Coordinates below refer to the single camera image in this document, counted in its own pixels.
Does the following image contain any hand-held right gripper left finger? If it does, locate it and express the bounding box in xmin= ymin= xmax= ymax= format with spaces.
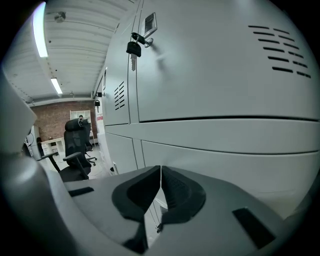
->
xmin=111 ymin=165 xmax=161 ymax=255

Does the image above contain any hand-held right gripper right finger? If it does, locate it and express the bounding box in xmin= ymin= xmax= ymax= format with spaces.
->
xmin=160 ymin=165 xmax=207 ymax=230

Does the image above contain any grey metal locker door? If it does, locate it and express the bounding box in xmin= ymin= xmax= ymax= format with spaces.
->
xmin=141 ymin=139 xmax=320 ymax=221

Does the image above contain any grey metal locker cabinet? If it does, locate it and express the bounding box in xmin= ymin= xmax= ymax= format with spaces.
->
xmin=93 ymin=0 xmax=320 ymax=235

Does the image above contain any white shelf unit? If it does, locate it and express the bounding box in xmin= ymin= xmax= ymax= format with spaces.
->
xmin=41 ymin=138 xmax=67 ymax=156

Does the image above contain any white cardboard carton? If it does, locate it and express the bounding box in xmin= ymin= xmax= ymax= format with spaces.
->
xmin=96 ymin=112 xmax=111 ymax=176

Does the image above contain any black office chair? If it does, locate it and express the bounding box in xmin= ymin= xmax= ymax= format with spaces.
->
xmin=79 ymin=119 xmax=98 ymax=167
xmin=41 ymin=118 xmax=93 ymax=183

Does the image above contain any white bookshelf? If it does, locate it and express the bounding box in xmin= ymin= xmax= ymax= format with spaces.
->
xmin=69 ymin=109 xmax=91 ymax=121

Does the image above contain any long ceiling light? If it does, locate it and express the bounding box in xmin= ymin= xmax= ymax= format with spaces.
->
xmin=33 ymin=1 xmax=49 ymax=59
xmin=50 ymin=77 xmax=64 ymax=95

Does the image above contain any round ceiling detector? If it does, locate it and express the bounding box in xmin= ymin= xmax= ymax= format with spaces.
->
xmin=54 ymin=11 xmax=67 ymax=24

